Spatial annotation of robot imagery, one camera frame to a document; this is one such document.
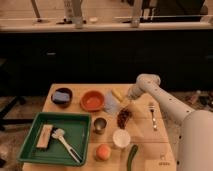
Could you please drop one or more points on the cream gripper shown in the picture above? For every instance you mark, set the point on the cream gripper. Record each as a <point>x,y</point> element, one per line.
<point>127,99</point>

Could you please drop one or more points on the yellow banana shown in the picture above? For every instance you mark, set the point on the yellow banana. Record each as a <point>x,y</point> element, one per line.
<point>117,95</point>

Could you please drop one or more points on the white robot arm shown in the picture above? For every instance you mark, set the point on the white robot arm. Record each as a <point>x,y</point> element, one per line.
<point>195,151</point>

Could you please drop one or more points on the red bowl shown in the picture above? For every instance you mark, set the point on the red bowl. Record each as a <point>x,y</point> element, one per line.
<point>92,101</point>

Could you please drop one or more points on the dark red grapes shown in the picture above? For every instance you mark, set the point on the dark red grapes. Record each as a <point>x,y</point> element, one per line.
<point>123,117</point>

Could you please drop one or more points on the silver fork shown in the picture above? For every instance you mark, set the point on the silver fork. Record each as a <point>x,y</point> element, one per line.
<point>152,110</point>

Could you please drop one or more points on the small metal cup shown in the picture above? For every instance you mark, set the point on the small metal cup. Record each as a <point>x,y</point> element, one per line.
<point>100,125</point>

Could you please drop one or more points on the white round cup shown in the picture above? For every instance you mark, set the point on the white round cup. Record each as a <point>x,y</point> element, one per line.
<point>121,138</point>

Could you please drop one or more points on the green cucumber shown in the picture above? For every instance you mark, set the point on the green cucumber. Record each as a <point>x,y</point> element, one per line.
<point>131,156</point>

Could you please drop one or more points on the orange fruit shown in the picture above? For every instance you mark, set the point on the orange fruit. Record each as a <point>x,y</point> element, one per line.
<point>103,152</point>

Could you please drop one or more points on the green plastic tray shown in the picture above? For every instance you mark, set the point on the green plastic tray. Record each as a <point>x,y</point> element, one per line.
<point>77,133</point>

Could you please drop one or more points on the blue sponge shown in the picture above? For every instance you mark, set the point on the blue sponge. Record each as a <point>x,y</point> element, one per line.
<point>60,97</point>

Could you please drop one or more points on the white dish brush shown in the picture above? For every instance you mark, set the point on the white dish brush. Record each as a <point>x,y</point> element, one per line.
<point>59,135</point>

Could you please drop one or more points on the black office chair base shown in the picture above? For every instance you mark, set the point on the black office chair base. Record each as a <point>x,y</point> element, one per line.
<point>5,89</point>

